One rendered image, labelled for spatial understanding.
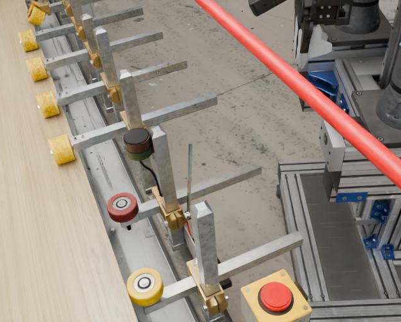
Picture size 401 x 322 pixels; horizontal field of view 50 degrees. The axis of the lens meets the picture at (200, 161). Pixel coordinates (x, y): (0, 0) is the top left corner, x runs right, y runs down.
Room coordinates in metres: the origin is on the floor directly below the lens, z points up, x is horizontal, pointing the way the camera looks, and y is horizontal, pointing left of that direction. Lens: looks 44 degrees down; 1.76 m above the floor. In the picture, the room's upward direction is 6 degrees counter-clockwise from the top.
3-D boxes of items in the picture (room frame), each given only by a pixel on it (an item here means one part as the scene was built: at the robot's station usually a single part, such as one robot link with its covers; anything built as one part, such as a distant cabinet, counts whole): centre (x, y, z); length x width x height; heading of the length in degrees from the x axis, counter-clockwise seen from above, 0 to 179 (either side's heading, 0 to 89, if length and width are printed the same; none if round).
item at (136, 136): (0.75, 0.14, 1.03); 0.06 x 0.06 x 0.22; 20
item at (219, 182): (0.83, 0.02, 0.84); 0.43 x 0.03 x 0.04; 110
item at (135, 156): (0.75, 0.14, 1.10); 0.06 x 0.06 x 0.02
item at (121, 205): (0.76, 0.22, 0.85); 0.08 x 0.08 x 0.11
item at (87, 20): (1.47, 0.35, 0.87); 0.04 x 0.04 x 0.48; 20
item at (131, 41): (1.51, 0.34, 0.95); 0.50 x 0.04 x 0.04; 110
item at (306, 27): (0.68, -0.20, 1.40); 0.05 x 0.02 x 0.09; 176
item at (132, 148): (0.75, 0.14, 1.13); 0.06 x 0.06 x 0.02
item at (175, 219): (0.78, 0.10, 0.85); 0.14 x 0.06 x 0.05; 20
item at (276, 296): (0.28, -0.08, 1.22); 0.04 x 0.04 x 0.02
